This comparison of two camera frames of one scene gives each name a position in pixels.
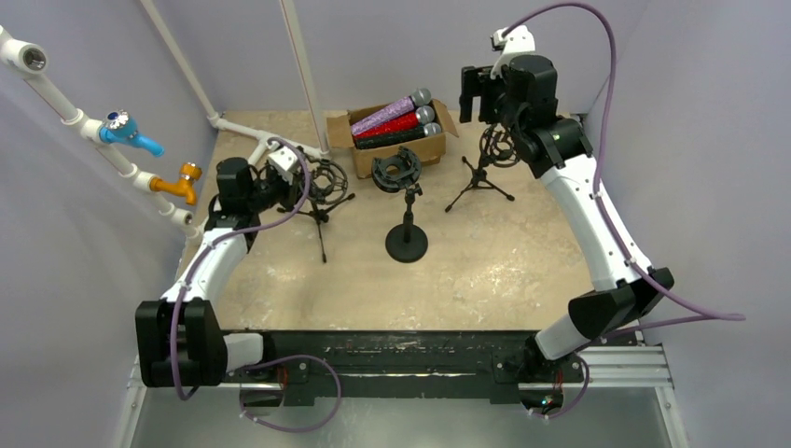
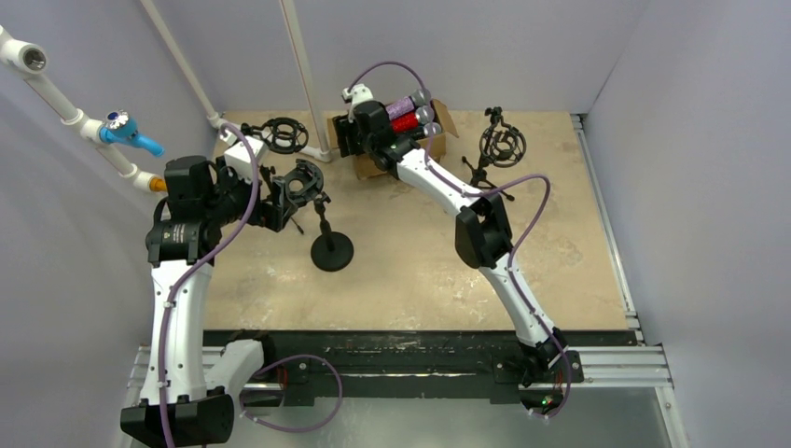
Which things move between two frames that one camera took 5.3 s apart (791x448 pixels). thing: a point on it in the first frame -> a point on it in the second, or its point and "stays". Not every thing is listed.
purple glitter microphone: [420, 97] stays
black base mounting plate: [407, 365] stays
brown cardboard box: [430, 148] stays
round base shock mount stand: [395, 172] -> [330, 251]
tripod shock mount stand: [327, 182] -> [283, 135]
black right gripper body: [468, 93] -> [345, 135]
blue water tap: [120, 125] stays
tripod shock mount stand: [497, 146] stays
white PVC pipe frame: [27, 57] stays
